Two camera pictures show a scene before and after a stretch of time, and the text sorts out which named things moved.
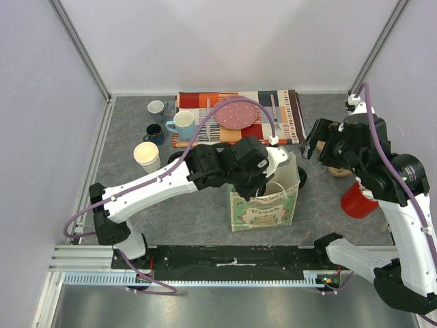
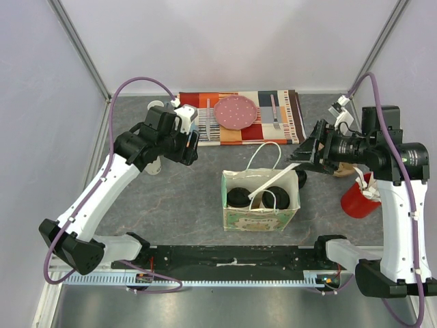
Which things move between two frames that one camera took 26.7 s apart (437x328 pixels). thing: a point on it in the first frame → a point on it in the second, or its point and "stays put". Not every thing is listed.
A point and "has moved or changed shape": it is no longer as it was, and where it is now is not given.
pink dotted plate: (237, 115) stays put
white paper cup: (174, 156) has moved or changed shape
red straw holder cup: (356, 204) stays put
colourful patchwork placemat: (284, 106) stays put
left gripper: (256, 190) → (188, 155)
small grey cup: (157, 107) stays put
